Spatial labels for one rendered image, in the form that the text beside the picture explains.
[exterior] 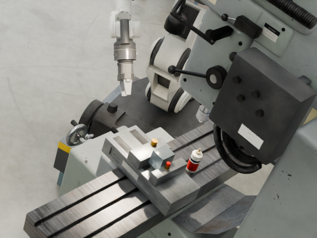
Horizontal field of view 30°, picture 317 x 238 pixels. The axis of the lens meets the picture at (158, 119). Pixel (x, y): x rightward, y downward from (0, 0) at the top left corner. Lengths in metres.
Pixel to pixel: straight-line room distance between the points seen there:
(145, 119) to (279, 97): 1.66
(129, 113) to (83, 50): 1.44
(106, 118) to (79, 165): 0.52
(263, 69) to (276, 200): 0.44
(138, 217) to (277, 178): 0.54
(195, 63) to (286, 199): 0.52
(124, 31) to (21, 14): 2.35
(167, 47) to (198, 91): 0.76
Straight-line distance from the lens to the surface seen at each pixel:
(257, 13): 1.67
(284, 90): 1.37
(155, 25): 4.89
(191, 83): 1.90
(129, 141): 2.11
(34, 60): 4.14
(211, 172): 2.23
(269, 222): 1.73
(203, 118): 2.03
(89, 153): 2.41
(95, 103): 2.93
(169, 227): 2.13
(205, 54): 1.83
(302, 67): 1.64
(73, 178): 2.47
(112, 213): 1.96
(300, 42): 1.63
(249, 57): 1.42
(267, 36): 1.66
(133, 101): 3.06
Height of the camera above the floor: 2.42
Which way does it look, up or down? 38 degrees down
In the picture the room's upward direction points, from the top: 20 degrees clockwise
